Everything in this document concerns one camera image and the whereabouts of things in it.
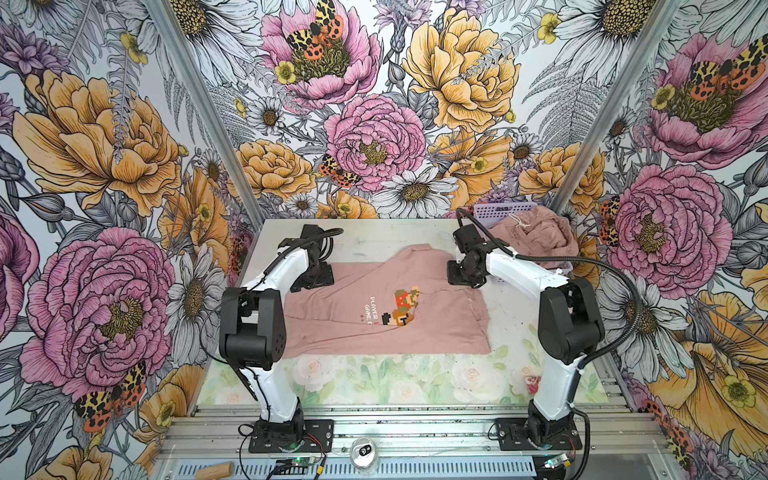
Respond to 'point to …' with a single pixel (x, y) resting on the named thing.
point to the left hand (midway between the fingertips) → (313, 291)
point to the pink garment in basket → (538, 230)
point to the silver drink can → (364, 455)
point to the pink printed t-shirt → (405, 303)
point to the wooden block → (212, 472)
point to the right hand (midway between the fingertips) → (457, 286)
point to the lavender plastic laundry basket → (494, 212)
